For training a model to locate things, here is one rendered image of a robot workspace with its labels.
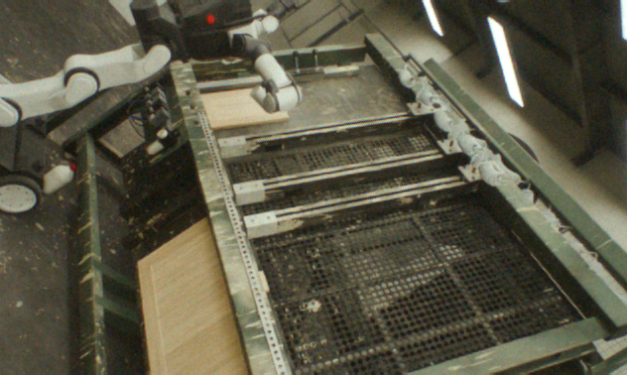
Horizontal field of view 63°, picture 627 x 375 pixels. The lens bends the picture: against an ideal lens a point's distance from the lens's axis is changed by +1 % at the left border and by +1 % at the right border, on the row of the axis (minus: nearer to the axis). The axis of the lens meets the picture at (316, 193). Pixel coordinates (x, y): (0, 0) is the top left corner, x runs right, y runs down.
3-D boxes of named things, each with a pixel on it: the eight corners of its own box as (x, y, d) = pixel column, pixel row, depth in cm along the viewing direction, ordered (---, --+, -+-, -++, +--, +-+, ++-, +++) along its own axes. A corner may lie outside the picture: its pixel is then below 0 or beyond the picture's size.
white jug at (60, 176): (36, 176, 262) (66, 154, 260) (53, 186, 269) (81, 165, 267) (36, 188, 256) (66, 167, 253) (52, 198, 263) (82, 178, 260)
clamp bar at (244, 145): (217, 148, 245) (213, 106, 229) (434, 115, 279) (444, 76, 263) (221, 161, 239) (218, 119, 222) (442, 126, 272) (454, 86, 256)
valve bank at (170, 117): (121, 91, 268) (157, 65, 265) (140, 109, 278) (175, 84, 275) (128, 150, 235) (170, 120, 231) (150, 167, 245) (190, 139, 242)
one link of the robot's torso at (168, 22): (129, 12, 207) (173, 2, 210) (126, -1, 216) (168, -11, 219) (152, 71, 227) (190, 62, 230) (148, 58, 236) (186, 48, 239)
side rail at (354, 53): (190, 75, 303) (188, 59, 295) (361, 57, 334) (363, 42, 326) (192, 80, 299) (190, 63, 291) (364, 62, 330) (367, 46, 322)
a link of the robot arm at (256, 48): (256, 51, 207) (241, 30, 213) (245, 68, 212) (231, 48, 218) (277, 56, 216) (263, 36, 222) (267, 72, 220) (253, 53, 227)
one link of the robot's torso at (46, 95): (-27, 110, 210) (85, 68, 213) (-21, 84, 223) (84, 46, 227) (-1, 138, 221) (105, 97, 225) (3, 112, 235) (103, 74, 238)
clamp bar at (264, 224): (242, 225, 210) (240, 183, 194) (486, 177, 244) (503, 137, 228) (248, 243, 203) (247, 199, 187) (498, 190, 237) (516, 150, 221)
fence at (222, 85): (196, 89, 282) (196, 82, 279) (355, 70, 309) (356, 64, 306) (198, 94, 278) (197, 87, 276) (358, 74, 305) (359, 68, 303)
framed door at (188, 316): (140, 264, 251) (137, 262, 250) (231, 203, 244) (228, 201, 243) (163, 447, 191) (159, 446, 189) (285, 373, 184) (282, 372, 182)
